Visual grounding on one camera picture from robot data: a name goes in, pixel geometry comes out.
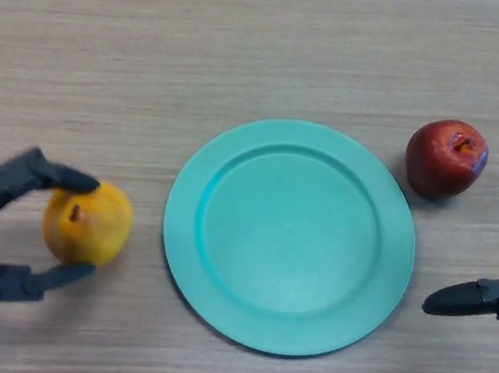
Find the yellow pear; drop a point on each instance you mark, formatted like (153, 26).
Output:
(92, 225)

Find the green round plate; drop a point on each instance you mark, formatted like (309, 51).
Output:
(288, 242)

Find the red apple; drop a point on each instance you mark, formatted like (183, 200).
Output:
(438, 167)

